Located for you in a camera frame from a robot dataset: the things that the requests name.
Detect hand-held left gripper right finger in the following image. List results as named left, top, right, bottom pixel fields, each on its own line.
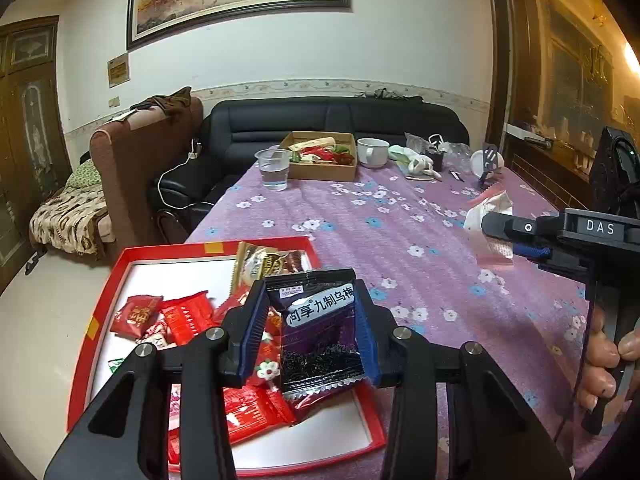
left=354, top=287, right=571, bottom=480

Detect dark wooden cabinet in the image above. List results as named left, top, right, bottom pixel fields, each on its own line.
left=482, top=0, right=640, bottom=221

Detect clear plastic bag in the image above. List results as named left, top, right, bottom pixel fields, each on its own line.
left=404, top=132, right=474, bottom=162

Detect black cables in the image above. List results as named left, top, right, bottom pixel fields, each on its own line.
left=354, top=87, right=424, bottom=104

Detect gold wall plaque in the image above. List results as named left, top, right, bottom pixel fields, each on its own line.
left=107, top=52, right=130, bottom=89

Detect purple floral tablecloth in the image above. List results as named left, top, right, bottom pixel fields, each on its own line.
left=185, top=152, right=621, bottom=476

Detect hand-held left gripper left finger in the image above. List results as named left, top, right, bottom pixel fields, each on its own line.
left=44, top=279, right=271, bottom=480

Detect brown snack packet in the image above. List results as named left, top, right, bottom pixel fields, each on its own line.
left=270, top=250, right=310, bottom=275

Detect black leather sofa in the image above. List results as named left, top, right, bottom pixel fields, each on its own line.
left=149, top=97, right=471, bottom=241

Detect brown clothing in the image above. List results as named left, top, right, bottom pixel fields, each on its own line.
left=129, top=87, right=194, bottom=122

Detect grey phone stand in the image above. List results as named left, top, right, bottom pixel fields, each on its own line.
left=477, top=144, right=502, bottom=191

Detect gold snack packet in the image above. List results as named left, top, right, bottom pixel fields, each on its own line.
left=231, top=241, right=281, bottom=295

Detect red white flower candy packet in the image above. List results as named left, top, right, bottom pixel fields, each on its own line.
left=135, top=321, right=177, bottom=349

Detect brown cardboard box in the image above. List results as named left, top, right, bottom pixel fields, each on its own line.
left=277, top=131, right=359, bottom=182

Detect clear plastic cup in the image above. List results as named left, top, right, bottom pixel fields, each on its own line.
left=254, top=147, right=291, bottom=192

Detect dark purple snack packet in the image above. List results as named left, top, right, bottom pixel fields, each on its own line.
left=264, top=268, right=365, bottom=401

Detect dark bag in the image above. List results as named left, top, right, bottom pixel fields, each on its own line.
left=157, top=209, right=190, bottom=242

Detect pile of mixed snack packets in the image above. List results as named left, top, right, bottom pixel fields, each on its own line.
left=287, top=136, right=357, bottom=166

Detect green pillow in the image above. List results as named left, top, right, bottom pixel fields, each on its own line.
left=65, top=159, right=104, bottom=194

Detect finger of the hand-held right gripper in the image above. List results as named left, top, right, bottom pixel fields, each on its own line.
left=481, top=211, right=564, bottom=244
left=510, top=244, right=552, bottom=264

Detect red gift box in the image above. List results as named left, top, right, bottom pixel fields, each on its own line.
left=66, top=240, right=387, bottom=476

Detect white polka-dot snack packet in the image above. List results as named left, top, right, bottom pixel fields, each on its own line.
left=462, top=185, right=516, bottom=267

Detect red flower-print candy packet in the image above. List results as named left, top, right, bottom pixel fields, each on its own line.
left=250, top=342, right=282, bottom=387

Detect person's right hand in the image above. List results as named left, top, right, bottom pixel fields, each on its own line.
left=579, top=306, right=640, bottom=411

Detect brown armchair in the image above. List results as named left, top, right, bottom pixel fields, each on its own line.
left=90, top=94, right=204, bottom=262

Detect patterned brown blanket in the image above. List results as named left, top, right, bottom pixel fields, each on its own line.
left=29, top=185, right=117, bottom=257

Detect white charging cable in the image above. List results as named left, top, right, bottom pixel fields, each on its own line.
left=157, top=139, right=202, bottom=211

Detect white ceramic mug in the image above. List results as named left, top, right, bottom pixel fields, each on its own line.
left=356, top=137, right=390, bottom=169

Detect carved wooden wardrobe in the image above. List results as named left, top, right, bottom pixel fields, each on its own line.
left=0, top=15, right=74, bottom=293

